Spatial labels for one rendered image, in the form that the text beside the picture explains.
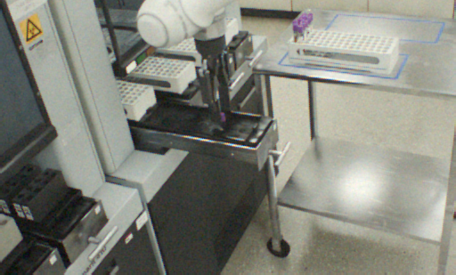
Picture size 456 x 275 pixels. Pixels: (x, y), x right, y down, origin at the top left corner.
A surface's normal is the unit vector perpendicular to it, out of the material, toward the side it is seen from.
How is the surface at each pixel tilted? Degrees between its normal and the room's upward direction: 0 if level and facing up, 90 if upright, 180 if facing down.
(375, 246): 0
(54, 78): 90
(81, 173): 90
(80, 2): 90
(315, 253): 0
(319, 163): 0
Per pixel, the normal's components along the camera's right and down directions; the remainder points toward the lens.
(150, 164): -0.13, -0.82
